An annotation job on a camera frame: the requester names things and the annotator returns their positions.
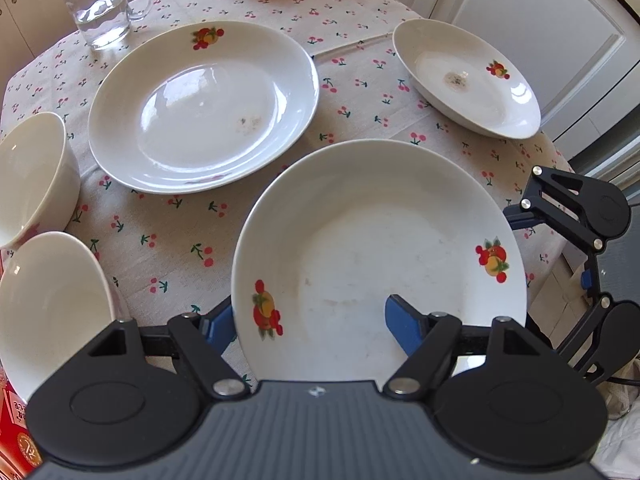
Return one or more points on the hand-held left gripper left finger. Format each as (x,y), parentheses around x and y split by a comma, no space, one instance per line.
(220,327)

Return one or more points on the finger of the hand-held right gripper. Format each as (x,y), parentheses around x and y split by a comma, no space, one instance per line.
(520,216)
(580,330)

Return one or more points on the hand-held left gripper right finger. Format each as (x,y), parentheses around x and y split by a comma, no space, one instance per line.
(405,325)

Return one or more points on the white flower-print bowl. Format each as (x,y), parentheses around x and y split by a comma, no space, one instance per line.
(30,175)
(45,310)

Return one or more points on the large white fruit-print plate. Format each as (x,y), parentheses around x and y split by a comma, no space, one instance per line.
(200,110)

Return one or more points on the cherry-print tablecloth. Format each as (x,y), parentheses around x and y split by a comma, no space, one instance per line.
(165,240)

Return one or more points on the white fleece cloth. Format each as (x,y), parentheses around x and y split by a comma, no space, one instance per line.
(622,440)

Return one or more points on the row of white cabinet doors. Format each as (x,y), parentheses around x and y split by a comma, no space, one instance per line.
(540,35)

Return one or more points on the red printed carton box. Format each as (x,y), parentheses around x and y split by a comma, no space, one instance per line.
(15,420)

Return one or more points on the clear glass mug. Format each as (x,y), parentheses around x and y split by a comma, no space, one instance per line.
(100,15)

